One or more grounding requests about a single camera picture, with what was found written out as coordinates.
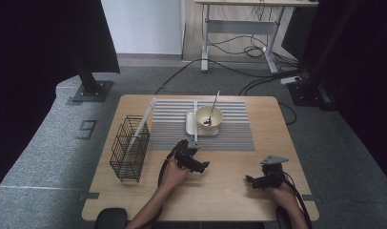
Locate person's right hand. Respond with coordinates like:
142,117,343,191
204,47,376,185
269,183,299,211

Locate black wire basket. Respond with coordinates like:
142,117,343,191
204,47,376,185
109,114,152,183

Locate white metal desk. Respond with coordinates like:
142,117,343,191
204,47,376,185
194,0,319,74

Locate cream bowl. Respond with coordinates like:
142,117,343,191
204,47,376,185
194,105,224,130

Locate white square plate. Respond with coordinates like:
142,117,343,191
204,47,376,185
185,109,221,137

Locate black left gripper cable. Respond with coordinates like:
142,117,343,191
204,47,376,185
143,142,183,229

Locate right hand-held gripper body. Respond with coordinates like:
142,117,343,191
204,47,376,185
260,155,290,189

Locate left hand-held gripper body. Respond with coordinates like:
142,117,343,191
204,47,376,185
174,138,202,170

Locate long black floor cable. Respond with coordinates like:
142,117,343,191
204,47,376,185
154,58,305,95

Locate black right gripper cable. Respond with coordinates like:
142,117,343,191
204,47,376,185
281,173,314,229

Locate tangled black cables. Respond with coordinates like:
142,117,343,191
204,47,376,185
207,32,299,65

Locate black chair armrest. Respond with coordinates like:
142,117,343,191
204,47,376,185
275,204,293,229
93,207,129,229

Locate black curtain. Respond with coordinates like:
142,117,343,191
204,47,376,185
281,0,387,189
0,0,121,194

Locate white power strip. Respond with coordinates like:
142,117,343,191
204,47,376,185
279,75,303,86

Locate person's left hand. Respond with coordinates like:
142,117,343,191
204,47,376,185
161,156,191,191

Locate black metal stand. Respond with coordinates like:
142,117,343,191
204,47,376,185
286,0,362,108
71,52,114,103

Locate grey striped placemat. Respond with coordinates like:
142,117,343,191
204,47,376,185
147,99,256,152

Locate metal spoon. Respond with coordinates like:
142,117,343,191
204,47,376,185
203,90,221,127

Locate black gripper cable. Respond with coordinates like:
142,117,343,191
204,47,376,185
143,142,183,229
281,173,314,229

